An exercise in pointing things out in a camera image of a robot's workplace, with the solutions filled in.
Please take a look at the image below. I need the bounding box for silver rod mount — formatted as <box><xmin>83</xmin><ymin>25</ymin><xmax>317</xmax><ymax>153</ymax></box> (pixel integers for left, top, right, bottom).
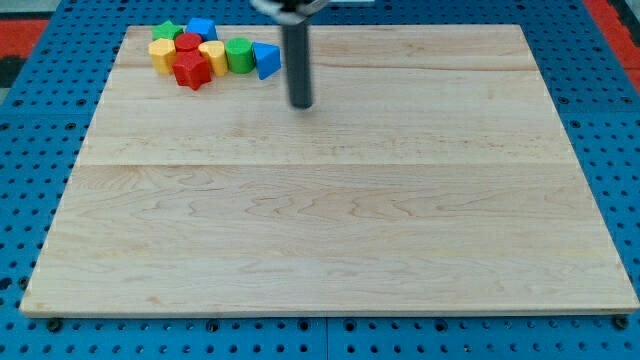
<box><xmin>250</xmin><ymin>0</ymin><xmax>329</xmax><ymax>24</ymax></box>

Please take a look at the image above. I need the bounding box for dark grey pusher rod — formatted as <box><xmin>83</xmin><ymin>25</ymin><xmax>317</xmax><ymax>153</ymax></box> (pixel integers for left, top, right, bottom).
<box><xmin>281</xmin><ymin>20</ymin><xmax>313</xmax><ymax>109</ymax></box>

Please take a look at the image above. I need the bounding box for blue triangle block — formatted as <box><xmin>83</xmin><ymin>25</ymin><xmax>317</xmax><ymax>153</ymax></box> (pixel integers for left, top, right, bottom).
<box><xmin>252</xmin><ymin>42</ymin><xmax>282</xmax><ymax>80</ymax></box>

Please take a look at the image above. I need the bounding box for wooden board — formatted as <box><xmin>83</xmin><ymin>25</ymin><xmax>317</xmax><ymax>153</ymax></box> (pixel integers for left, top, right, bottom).
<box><xmin>21</xmin><ymin>25</ymin><xmax>639</xmax><ymax>318</ymax></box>

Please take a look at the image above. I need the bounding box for green cylinder block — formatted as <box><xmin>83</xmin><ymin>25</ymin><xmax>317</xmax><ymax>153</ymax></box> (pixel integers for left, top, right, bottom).
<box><xmin>225</xmin><ymin>37</ymin><xmax>255</xmax><ymax>74</ymax></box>

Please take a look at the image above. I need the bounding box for yellow heart block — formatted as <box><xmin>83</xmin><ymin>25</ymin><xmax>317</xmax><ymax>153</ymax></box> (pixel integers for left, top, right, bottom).
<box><xmin>198</xmin><ymin>40</ymin><xmax>229</xmax><ymax>77</ymax></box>

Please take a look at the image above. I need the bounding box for blue cube block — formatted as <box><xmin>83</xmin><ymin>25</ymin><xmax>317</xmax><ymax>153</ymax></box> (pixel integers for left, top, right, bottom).
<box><xmin>185</xmin><ymin>17</ymin><xmax>218</xmax><ymax>42</ymax></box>

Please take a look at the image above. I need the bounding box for red cylinder block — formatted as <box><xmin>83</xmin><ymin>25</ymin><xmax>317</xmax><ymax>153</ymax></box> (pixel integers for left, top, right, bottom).
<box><xmin>174</xmin><ymin>32</ymin><xmax>202</xmax><ymax>53</ymax></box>

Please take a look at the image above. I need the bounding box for red star block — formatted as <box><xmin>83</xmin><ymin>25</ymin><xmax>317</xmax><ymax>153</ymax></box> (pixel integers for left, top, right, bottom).
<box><xmin>172</xmin><ymin>51</ymin><xmax>211</xmax><ymax>90</ymax></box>

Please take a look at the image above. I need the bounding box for green star block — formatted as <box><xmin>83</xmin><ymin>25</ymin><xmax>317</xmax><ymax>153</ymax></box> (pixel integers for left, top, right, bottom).
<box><xmin>151</xmin><ymin>20</ymin><xmax>184</xmax><ymax>41</ymax></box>

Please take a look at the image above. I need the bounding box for yellow hexagon block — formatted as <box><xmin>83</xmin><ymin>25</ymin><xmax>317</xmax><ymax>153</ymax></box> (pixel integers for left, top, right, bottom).
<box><xmin>148</xmin><ymin>38</ymin><xmax>177</xmax><ymax>75</ymax></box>

